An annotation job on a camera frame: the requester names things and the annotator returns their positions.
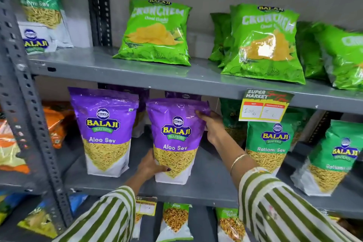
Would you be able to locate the green-topped mixture snack packet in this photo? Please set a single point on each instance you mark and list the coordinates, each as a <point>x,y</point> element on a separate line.
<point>231,226</point>
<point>175,222</point>

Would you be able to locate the person's left thumb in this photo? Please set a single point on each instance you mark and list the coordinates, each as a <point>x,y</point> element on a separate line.
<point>163,169</point>

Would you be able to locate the person's left forearm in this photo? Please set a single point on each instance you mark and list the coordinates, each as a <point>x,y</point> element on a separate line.
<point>105,219</point>

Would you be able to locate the green chips packet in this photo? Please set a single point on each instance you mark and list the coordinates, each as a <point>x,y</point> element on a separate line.
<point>221,34</point>
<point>343,57</point>
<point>309,51</point>
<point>263,46</point>
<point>156,33</point>

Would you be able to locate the person's left hand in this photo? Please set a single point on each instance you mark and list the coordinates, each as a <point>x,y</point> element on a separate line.
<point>147,166</point>

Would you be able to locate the grey metal shelving rack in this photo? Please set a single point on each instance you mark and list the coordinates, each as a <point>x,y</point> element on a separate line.
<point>204,76</point>

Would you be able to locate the yellow green snack packet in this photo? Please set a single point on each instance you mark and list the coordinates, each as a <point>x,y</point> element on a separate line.
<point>38,222</point>

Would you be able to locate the person's right forearm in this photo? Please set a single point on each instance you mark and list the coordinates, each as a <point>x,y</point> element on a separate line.
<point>272,202</point>

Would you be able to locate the orange snack packet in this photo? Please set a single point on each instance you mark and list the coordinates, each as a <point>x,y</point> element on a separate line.
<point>10,148</point>
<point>58,122</point>

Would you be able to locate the person's right hand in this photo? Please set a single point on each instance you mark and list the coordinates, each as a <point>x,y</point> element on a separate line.
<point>215,128</point>

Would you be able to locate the blue yellow snack packet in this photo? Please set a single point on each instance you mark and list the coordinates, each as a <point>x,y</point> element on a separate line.
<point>8,206</point>

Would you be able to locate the person's right thumb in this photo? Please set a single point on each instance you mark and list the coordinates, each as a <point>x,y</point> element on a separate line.
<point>202,113</point>

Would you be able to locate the white snack packet blue logo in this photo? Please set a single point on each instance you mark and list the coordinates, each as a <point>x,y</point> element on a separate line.
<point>35,40</point>

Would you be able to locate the black slotted metal upright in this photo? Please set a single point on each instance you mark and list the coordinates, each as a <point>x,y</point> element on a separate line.
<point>99,6</point>

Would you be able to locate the gold bangle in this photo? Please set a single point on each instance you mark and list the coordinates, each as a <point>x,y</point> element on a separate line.
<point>237,160</point>

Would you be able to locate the small yellow price tag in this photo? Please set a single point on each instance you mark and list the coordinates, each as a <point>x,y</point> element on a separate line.
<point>146,206</point>

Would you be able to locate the purple sev snack packet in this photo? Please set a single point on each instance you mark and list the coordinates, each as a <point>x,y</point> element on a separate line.
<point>183,96</point>
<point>105,134</point>
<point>141,102</point>
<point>175,139</point>

